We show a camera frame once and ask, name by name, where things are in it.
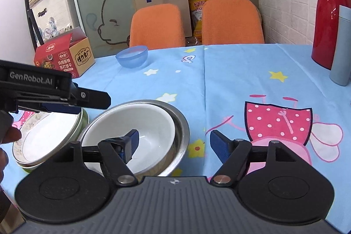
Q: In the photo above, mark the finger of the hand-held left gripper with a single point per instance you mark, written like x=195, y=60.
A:
x=90, y=99

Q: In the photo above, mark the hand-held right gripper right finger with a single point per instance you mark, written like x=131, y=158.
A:
x=219, y=146

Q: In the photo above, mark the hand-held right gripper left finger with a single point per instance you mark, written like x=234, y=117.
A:
x=133, y=140

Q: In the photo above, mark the light green plate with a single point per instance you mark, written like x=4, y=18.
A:
x=85, y=118

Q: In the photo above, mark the white ceramic bowl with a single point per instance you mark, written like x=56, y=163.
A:
x=153, y=135

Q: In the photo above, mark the stainless steel bowl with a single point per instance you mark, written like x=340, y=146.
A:
x=179, y=140

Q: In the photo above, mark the white plate with patterned rim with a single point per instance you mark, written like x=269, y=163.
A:
x=41, y=138

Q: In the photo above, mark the blue translucent bowl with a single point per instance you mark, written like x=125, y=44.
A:
x=131, y=58

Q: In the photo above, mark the white plate with flower print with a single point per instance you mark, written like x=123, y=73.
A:
x=26, y=165

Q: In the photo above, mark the person's left hand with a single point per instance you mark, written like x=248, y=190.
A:
x=15, y=135

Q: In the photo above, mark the red cracker carton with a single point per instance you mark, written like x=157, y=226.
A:
x=79, y=58

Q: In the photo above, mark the black framed white board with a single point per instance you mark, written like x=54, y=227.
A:
x=13, y=17

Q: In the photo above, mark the blue cartoon pig tablecloth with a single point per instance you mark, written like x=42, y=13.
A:
x=233, y=72

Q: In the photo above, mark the frosted glass door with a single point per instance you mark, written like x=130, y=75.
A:
x=90, y=3

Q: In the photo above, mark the orange chair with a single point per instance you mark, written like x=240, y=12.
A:
x=156, y=28
x=230, y=23

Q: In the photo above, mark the yellow snack bag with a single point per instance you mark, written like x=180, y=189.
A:
x=197, y=20

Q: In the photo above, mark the grey blue tumbler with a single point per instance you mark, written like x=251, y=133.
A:
x=342, y=53

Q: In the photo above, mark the red thermos jug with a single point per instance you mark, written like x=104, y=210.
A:
x=326, y=25

